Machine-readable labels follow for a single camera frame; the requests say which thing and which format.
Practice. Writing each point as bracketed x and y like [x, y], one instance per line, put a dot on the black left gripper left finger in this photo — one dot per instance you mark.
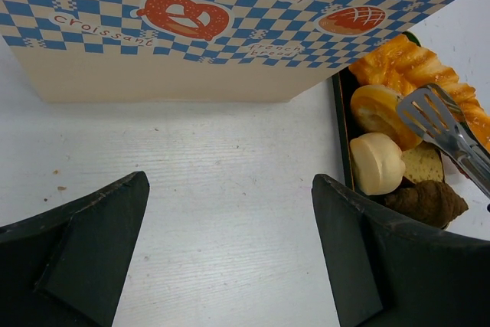
[67, 266]

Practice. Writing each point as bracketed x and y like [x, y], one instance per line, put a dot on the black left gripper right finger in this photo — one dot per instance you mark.
[386, 269]

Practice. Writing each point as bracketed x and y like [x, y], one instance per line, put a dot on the small pale round bun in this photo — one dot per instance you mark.
[378, 167]

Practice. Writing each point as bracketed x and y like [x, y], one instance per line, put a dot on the round glazed bun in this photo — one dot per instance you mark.
[374, 110]

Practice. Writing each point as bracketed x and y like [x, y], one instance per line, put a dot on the metal serving tongs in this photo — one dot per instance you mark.
[432, 114]

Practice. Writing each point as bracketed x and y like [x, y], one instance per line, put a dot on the long twisted pastry bread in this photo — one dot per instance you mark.
[403, 66]

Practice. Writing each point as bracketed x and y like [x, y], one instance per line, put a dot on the toast bread slice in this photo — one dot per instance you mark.
[423, 163]

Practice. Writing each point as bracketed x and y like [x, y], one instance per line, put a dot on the blue checkered paper bag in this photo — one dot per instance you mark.
[196, 50]

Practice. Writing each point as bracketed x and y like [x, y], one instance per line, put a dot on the brown chocolate croissant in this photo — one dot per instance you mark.
[431, 202]

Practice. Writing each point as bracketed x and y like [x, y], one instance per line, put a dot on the dark green metal tray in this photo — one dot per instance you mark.
[345, 83]

